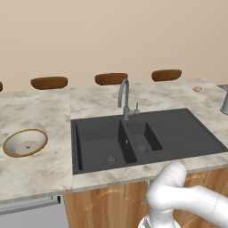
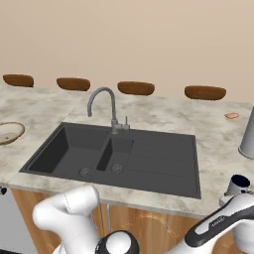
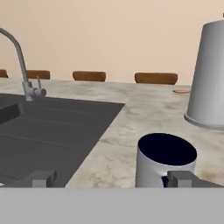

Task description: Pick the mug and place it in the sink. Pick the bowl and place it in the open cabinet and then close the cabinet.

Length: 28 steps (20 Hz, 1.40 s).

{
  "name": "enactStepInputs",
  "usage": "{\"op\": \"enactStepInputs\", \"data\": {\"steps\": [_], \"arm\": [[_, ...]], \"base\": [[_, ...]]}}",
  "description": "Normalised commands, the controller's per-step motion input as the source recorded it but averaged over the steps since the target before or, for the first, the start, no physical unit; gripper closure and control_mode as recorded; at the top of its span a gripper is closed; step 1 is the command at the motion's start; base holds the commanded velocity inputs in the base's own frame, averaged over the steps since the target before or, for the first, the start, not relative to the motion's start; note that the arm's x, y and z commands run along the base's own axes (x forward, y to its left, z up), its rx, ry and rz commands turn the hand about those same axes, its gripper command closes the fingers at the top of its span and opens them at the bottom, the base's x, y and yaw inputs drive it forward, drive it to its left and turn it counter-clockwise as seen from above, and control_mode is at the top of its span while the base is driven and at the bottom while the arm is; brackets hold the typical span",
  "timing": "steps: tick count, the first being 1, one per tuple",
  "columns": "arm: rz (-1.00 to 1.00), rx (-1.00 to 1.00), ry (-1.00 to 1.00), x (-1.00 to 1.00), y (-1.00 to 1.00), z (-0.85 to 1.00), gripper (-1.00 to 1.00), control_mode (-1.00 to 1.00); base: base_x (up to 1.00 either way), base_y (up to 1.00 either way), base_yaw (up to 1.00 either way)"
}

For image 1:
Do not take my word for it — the wooden cabinet door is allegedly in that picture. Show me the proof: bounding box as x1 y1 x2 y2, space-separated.
63 181 151 228
172 167 228 228

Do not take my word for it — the white bowl with brown rim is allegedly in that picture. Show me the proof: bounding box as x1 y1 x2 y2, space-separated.
2 128 49 159

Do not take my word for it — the grey metal tap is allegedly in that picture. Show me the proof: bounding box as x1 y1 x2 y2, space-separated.
117 77 141 121

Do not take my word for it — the grey dishwasher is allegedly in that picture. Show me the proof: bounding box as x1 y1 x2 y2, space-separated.
0 194 70 228

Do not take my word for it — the dark grey double sink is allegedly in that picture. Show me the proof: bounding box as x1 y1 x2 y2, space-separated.
70 108 228 175

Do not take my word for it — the grey dishwasher handle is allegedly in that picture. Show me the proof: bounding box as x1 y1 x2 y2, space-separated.
0 196 61 216

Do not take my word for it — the grey metal appliance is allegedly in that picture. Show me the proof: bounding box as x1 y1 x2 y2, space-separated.
217 84 228 116

